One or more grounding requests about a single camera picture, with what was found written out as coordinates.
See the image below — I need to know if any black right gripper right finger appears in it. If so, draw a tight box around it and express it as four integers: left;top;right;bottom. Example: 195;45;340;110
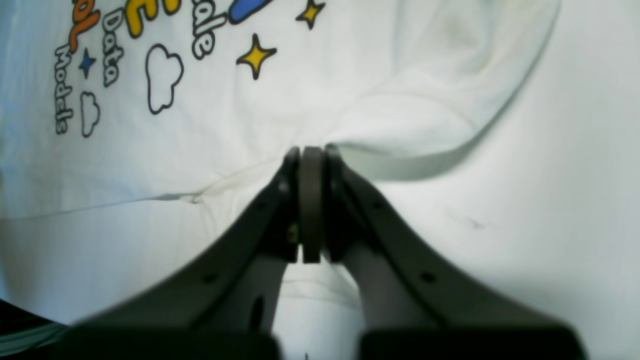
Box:
325;145;586;360

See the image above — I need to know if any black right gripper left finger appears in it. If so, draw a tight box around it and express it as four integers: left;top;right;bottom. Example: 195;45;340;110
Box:
55;146;300;360

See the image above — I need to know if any white printed T-shirt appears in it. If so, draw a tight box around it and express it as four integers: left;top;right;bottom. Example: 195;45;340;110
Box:
0;0;562;360

